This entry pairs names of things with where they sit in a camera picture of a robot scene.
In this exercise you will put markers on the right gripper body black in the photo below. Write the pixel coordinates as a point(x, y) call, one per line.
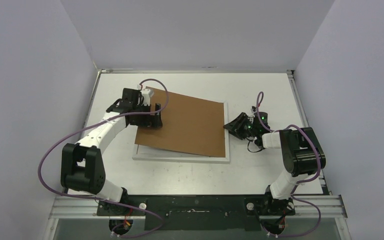
point(240, 125)

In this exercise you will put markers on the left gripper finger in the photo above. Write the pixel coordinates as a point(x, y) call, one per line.
point(158, 108)
point(156, 121)

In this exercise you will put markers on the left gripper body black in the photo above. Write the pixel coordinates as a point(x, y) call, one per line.
point(142, 120)

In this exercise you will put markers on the white picture frame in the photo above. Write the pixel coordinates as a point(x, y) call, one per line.
point(142, 152)

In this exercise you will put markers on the white brown backing board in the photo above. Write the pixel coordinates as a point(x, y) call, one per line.
point(189, 125)

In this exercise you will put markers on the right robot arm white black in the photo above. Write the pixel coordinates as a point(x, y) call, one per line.
point(302, 157)

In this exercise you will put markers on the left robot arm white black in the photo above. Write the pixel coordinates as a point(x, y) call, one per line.
point(82, 165)

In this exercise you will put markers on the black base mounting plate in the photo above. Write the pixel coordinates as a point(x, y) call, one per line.
point(201, 212)

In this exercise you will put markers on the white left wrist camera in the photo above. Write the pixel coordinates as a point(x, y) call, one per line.
point(145, 96)

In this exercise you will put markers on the aluminium front rail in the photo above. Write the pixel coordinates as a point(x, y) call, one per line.
point(330, 206)

